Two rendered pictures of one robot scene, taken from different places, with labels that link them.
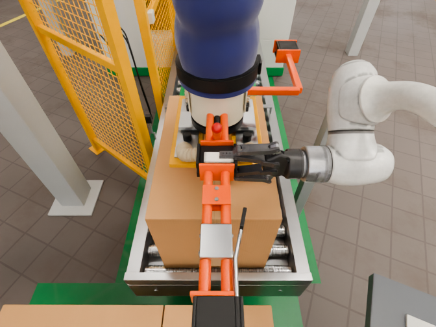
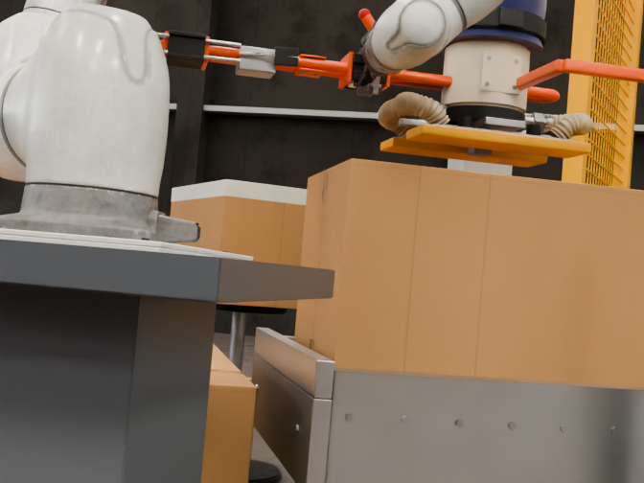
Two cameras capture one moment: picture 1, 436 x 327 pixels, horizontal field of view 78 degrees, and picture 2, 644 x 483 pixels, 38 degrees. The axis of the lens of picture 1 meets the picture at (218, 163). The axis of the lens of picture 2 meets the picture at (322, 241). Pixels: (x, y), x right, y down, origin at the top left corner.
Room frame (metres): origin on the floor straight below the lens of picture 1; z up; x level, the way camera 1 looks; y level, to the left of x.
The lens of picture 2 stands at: (0.01, -1.77, 0.74)
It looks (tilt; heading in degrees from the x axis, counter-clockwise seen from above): 2 degrees up; 78
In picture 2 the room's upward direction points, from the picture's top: 5 degrees clockwise
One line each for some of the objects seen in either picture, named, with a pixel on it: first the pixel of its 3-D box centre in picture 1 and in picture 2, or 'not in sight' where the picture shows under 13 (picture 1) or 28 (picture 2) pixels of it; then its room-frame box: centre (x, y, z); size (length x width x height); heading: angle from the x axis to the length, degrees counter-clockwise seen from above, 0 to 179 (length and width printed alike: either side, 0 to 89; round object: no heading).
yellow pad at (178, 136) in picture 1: (189, 124); (464, 145); (0.69, 0.10, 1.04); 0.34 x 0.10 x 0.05; 0
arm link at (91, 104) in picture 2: not in sight; (97, 101); (-0.04, -0.62, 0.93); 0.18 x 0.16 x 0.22; 120
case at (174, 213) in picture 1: (215, 178); (464, 283); (0.68, 0.01, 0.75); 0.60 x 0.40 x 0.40; 0
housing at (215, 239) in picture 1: (216, 244); (256, 62); (0.22, 0.00, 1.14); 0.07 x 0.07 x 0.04; 0
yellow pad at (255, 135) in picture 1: (245, 124); (498, 133); (0.69, -0.09, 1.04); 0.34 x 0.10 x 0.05; 0
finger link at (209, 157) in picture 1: (218, 157); not in sight; (0.43, 0.00, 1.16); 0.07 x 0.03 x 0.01; 90
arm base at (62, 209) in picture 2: not in sight; (106, 218); (-0.01, -0.64, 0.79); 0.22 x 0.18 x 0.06; 166
